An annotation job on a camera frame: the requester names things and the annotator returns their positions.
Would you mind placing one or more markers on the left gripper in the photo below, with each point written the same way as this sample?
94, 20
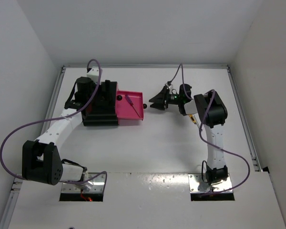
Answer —
103, 95

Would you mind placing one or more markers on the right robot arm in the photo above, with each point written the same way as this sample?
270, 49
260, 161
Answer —
212, 113

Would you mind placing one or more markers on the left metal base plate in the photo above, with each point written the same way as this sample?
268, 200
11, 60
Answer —
94, 186

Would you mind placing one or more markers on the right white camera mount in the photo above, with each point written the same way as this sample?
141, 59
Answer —
168, 84

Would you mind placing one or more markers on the pink top drawer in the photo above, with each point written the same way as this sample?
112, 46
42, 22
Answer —
118, 96

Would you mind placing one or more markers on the pink drawer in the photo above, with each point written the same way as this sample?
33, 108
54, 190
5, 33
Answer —
125, 111
129, 122
118, 96

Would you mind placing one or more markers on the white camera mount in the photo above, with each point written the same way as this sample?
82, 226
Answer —
168, 84
94, 73

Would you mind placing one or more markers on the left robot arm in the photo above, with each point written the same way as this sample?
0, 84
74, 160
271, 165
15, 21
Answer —
41, 161

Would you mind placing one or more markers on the pink bottom drawer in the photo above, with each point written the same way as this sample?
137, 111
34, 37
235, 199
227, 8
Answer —
129, 122

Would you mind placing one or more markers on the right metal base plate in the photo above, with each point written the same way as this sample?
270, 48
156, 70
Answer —
198, 186

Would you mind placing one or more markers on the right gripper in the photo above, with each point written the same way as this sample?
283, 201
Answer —
158, 100

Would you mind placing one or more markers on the metal base plate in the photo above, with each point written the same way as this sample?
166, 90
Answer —
198, 186
94, 186

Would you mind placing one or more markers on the black drawer cabinet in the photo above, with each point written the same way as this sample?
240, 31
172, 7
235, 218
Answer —
102, 110

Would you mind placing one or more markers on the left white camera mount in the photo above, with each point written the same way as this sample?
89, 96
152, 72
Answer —
94, 73

